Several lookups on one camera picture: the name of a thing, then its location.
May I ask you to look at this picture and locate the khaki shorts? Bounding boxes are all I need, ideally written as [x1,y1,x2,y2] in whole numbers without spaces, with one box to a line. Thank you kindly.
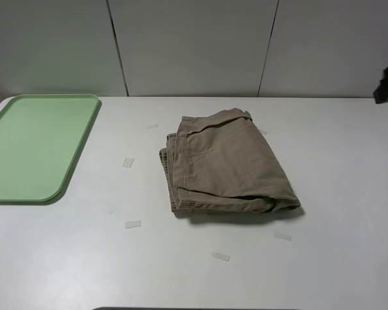
[159,108,301,214]

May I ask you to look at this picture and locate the light green plastic tray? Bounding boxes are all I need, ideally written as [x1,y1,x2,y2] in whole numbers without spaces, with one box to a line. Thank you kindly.
[0,94,100,203]

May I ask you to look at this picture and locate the clear tape strip front right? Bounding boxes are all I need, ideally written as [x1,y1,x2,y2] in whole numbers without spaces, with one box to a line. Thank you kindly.
[274,232,292,242]

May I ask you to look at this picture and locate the clear tape strip front centre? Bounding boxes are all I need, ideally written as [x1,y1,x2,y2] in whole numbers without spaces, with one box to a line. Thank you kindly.
[211,251,230,262]

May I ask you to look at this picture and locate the clear tape strip left middle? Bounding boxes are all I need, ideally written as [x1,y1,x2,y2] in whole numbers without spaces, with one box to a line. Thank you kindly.
[122,158,135,168]

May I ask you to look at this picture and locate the clear tape strip front left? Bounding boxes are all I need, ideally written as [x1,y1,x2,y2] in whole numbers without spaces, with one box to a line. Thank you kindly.
[125,221,141,229]

